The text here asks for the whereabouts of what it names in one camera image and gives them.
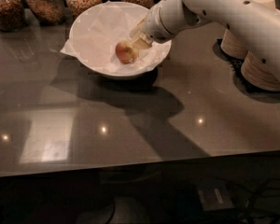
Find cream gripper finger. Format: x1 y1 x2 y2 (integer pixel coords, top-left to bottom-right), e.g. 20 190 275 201
128 38 140 49
134 48 149 60

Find red yellow apple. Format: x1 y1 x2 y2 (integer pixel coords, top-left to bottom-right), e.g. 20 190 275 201
115 41 139 64

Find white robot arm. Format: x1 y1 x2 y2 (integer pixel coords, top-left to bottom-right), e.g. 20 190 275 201
130 0 280 81

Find white ceramic bowl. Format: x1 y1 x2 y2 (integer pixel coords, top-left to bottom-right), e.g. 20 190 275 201
68 1 173 81

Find white paper liner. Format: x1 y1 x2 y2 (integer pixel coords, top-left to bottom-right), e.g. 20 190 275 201
60 0 172 77

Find rear stack paper bowls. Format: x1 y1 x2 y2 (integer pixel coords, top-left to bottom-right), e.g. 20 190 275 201
220 0 280 61

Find stack paper bowls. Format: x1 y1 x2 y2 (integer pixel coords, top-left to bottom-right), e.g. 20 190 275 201
241 51 280 91
220 0 280 61

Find glass jar brown grains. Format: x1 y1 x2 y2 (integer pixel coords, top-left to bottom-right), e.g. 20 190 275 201
25 0 65 25

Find black tray mat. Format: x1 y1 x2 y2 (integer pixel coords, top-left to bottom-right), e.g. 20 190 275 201
212 38 252 96

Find front stack paper bowls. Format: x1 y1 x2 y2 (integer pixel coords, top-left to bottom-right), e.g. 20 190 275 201
241 51 280 91

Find glass jar dark grains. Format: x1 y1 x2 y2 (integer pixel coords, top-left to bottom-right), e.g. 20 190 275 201
0 0 26 32

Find dark box under table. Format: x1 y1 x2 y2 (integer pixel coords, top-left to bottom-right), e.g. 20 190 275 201
197 185 234 212

